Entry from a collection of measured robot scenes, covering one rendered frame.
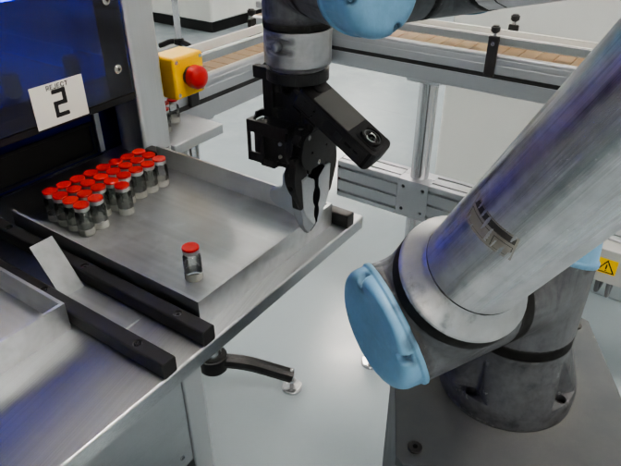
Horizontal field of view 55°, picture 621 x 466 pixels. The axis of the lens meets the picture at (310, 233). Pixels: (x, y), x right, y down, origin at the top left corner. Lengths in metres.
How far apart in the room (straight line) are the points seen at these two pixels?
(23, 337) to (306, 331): 1.40
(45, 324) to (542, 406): 0.53
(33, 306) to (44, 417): 0.17
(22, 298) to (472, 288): 0.51
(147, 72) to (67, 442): 0.62
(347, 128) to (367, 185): 1.12
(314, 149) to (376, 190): 1.07
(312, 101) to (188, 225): 0.28
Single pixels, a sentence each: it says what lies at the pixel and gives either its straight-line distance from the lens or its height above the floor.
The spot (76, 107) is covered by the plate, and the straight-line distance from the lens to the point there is 0.95.
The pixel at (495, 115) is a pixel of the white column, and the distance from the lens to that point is 2.19.
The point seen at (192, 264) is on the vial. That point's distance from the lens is 0.71.
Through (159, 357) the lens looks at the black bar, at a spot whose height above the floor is 0.90.
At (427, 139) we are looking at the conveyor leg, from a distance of 1.65.
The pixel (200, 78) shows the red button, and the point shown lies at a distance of 1.06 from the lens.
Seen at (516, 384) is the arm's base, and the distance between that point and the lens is 0.67.
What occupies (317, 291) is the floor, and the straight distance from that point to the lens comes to 2.14.
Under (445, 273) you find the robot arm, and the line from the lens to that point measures 0.46.
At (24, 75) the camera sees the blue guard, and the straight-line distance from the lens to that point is 0.90.
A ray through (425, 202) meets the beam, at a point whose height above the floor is 0.50.
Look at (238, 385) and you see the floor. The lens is 1.82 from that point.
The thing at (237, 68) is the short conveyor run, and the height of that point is 0.92.
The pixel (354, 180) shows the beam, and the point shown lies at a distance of 1.79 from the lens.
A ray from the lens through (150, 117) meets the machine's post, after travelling 1.04.
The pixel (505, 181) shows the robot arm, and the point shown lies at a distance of 0.39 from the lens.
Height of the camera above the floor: 1.31
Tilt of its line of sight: 32 degrees down
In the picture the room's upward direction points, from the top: straight up
